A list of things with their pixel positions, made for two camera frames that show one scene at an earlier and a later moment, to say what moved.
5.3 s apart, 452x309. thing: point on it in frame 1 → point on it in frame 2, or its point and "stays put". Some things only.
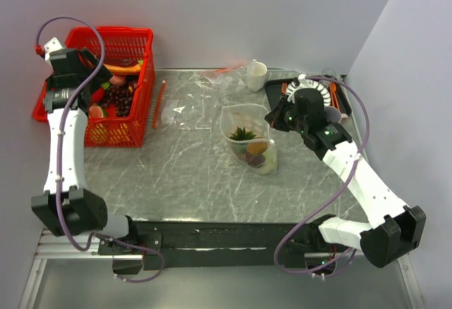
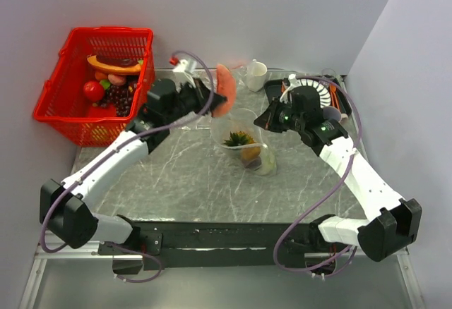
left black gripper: [102, 76] → [200, 91]
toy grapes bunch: [119, 96] stays put
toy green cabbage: [270, 163] stays put
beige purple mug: [333, 115] stays put
